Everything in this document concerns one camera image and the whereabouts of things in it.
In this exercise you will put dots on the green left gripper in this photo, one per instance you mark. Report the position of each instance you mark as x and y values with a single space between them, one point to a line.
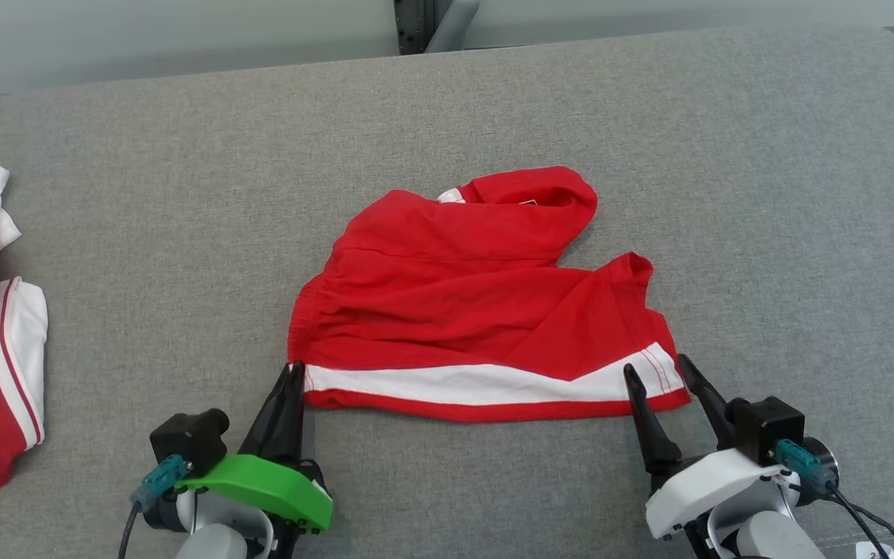
268 485

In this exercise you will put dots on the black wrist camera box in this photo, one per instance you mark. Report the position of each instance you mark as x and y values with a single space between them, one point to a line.
765 427
187 439

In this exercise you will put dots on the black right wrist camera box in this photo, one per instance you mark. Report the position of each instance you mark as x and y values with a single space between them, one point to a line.
765 427

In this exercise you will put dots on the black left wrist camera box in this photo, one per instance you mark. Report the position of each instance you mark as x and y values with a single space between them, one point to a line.
187 439

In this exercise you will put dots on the grey rounded post foot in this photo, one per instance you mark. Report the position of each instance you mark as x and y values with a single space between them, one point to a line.
451 23

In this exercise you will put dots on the dark perforated post plate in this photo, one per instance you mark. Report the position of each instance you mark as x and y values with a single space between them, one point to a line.
410 27

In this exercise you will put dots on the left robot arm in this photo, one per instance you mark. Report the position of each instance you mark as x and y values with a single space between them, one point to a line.
214 543

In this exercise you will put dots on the red shorts with white stripe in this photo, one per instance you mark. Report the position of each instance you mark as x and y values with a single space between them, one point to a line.
455 295

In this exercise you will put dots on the white paper tag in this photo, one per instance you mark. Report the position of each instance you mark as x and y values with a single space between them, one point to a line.
874 551

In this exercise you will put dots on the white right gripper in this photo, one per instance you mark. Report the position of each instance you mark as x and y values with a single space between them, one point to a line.
703 485

